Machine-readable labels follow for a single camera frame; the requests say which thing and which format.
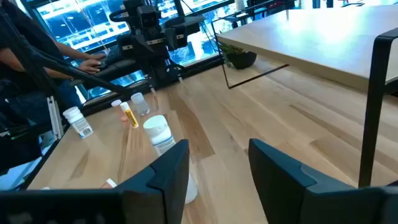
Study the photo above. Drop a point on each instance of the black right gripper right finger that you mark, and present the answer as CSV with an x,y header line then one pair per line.
x,y
280,186

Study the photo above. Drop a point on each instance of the white metal bracket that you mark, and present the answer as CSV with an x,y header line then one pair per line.
x,y
55,118

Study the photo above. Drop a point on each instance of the green plant black pot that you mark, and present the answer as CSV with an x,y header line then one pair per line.
x,y
241,60

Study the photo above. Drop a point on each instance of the clear jar white cap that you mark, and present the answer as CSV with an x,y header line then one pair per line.
x,y
140,104

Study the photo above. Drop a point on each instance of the white pill bottle blue label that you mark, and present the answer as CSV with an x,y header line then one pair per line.
x,y
79,124

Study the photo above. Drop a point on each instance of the small white pill bottle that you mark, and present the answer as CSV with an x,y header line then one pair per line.
x,y
158,130

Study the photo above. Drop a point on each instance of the black aluminium table frame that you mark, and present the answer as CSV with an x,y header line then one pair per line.
x,y
77,73

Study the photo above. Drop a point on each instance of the large glass window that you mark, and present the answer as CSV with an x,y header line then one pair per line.
x,y
87,25

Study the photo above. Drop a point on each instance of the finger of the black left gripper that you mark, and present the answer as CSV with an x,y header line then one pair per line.
x,y
126,43
183,31

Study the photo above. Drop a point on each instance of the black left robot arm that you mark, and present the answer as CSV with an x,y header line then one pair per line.
x,y
161,74

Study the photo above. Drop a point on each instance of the person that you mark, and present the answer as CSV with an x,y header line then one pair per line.
x,y
18,37

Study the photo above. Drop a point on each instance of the wooden shelf black metal frame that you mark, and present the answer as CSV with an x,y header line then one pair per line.
x,y
311,37

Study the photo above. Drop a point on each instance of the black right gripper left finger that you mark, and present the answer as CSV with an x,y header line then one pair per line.
x,y
161,186

